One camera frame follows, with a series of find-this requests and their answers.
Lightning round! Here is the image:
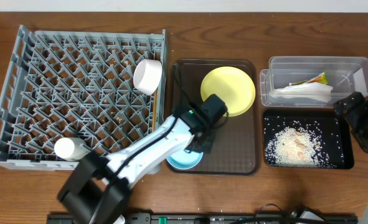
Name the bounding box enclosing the light blue bowl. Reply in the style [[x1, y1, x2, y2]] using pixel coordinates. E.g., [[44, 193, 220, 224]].
[[167, 149, 204, 170]]

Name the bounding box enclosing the white paper napkin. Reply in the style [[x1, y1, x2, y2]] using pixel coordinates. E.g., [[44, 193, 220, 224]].
[[270, 83, 333, 103]]

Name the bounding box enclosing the yellow green wrapper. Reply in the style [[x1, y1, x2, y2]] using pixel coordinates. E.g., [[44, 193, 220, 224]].
[[289, 72, 328, 86]]

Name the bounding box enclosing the yellow round plate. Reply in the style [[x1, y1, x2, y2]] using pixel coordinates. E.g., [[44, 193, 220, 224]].
[[201, 67, 256, 116]]

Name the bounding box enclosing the wooden chopstick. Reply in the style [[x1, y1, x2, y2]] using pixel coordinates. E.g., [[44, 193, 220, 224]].
[[152, 90, 158, 132]]

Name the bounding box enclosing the pink rice bowl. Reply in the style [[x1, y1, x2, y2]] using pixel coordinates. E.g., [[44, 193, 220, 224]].
[[133, 59, 163, 95]]

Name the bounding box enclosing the light blue cup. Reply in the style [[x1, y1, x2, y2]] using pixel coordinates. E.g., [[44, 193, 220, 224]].
[[54, 138, 88, 161]]

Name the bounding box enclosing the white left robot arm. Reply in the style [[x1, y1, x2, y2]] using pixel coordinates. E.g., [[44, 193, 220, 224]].
[[57, 105, 227, 223]]

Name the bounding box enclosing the black waste tray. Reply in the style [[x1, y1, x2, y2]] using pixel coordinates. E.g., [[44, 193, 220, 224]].
[[263, 110, 354, 169]]

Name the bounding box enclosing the clear plastic waste bin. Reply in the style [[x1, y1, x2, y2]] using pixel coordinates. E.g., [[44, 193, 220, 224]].
[[260, 56, 368, 108]]

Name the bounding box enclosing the dark brown serving tray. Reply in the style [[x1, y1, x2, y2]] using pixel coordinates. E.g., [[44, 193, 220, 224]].
[[166, 59, 261, 175]]

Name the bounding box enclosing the grey plastic dish rack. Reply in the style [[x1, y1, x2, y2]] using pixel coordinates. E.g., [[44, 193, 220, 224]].
[[0, 26, 168, 170]]

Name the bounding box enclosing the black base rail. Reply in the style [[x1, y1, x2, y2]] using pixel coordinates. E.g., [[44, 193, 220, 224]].
[[46, 203, 359, 224]]

